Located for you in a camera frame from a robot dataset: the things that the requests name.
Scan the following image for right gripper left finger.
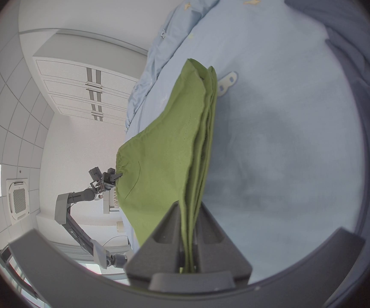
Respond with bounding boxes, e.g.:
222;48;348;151
124;201;185;289

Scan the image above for pale blue quilt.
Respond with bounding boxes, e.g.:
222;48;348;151
125;0;246;134

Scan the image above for white chest of drawers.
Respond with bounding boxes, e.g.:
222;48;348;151
103;185;121;214

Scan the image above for ceiling air conditioner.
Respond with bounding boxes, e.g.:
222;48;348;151
7;178;33;221

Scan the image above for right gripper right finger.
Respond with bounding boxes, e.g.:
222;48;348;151
194;202;253;289

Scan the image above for green shorts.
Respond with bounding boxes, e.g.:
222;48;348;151
116;58;220;274

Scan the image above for dark blue T-shirt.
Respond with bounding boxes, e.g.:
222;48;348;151
284;0;370;233

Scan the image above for white wardrobe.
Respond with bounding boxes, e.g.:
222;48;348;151
32;32;148;127

